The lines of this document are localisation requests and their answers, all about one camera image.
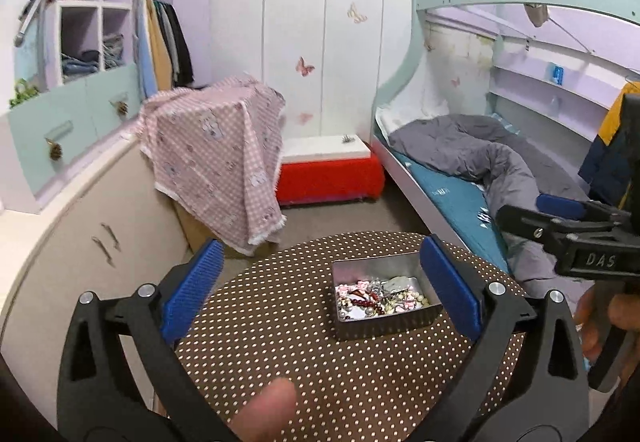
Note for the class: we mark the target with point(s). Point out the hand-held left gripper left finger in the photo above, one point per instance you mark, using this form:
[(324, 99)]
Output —
[(192, 292)]

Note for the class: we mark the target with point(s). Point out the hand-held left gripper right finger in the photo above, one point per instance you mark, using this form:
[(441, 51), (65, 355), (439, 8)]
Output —
[(452, 289)]

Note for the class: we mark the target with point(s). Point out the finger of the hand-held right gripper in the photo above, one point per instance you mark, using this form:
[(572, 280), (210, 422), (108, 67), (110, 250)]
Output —
[(560, 206), (530, 224)]

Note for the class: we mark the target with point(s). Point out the pink bear charm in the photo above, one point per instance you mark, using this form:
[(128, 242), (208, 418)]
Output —
[(411, 303)]

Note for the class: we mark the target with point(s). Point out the grey metal tin box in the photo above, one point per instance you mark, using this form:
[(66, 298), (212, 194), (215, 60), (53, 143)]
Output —
[(380, 329)]

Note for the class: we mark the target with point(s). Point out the person's right hand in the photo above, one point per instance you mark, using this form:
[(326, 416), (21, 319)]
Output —
[(590, 322)]

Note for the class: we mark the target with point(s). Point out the person's left hand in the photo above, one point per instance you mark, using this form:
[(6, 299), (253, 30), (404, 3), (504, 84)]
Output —
[(265, 412)]

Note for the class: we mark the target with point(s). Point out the brown cardboard box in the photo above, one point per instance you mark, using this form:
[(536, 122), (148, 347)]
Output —
[(192, 232)]

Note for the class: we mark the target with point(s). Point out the navy and yellow jacket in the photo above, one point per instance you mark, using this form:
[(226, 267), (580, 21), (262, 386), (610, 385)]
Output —
[(602, 156)]

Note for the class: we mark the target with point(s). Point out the teal bed mattress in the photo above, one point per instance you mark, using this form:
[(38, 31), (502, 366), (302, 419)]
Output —
[(450, 202)]

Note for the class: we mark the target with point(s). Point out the grey duvet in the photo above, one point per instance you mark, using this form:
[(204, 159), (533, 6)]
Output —
[(475, 146)]

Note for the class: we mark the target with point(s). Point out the brown polka dot tablecloth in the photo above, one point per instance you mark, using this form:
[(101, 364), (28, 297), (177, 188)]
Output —
[(300, 322)]

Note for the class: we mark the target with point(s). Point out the pink checked bear cloth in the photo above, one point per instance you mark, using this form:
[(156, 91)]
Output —
[(210, 161)]

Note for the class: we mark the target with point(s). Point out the beige cabinet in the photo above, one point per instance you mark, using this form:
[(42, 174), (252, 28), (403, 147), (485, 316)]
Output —
[(50, 272)]

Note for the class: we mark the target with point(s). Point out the red bench with white top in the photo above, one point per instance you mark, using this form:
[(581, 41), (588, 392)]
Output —
[(330, 177)]

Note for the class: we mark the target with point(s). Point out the metal hair clip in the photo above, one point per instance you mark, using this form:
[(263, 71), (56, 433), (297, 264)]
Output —
[(347, 138)]

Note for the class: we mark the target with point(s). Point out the teal drawer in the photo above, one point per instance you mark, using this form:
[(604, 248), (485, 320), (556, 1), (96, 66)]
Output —
[(107, 121), (30, 161)]

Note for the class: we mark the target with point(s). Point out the brown hanging ornament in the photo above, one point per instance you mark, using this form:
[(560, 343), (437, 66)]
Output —
[(536, 15)]

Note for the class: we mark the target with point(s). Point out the pine cone ornament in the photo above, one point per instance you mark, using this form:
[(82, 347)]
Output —
[(121, 108), (55, 152)]

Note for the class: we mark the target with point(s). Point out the faint pink butterfly sticker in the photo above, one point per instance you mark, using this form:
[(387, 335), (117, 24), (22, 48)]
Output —
[(305, 117)]

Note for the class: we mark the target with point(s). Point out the light blue hanging garment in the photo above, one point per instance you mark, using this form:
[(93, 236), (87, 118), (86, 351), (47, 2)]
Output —
[(146, 56)]

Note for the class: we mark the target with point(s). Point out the tan hanging garment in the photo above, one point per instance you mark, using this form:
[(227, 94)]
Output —
[(161, 51)]

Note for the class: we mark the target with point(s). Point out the black hanging garment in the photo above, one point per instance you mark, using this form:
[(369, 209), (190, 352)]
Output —
[(181, 46)]

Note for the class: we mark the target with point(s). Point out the folded blue jeans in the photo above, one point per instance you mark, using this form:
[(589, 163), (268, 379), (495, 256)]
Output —
[(80, 64)]

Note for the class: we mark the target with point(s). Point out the green plant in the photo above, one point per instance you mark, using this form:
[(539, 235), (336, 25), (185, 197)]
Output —
[(24, 92)]

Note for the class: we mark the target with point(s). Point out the cream butterfly sticker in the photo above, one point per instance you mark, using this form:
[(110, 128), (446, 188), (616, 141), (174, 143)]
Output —
[(357, 13)]

